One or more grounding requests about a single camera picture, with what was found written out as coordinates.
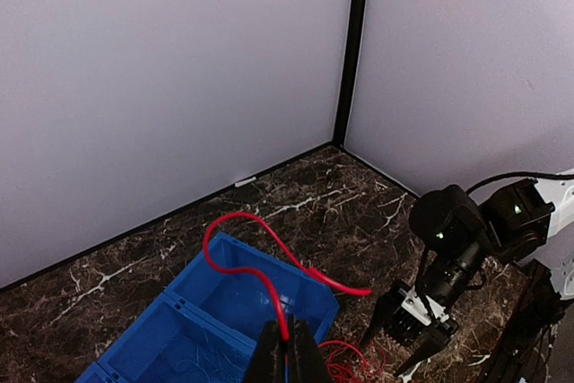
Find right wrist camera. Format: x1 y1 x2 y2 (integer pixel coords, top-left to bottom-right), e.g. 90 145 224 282
387 284 433 347

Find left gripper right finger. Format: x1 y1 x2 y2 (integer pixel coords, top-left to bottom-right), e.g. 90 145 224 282
289 316 333 383

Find red cable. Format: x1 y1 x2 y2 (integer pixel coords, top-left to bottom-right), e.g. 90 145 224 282
202 211 387 383

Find blue cable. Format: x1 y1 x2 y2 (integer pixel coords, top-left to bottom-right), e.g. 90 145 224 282
174 346 252 379

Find right black frame post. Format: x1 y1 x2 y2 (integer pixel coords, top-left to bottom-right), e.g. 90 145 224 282
332 0 367 148

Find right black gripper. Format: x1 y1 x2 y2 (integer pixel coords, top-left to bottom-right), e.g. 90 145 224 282
361 280 458 377

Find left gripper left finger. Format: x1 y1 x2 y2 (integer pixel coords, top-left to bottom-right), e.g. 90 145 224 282
242 321 289 383

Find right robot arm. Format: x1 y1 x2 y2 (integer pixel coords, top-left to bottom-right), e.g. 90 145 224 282
360 170 573 375

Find blue three-compartment plastic bin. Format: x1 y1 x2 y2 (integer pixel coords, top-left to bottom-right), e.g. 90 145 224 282
78 233 339 382

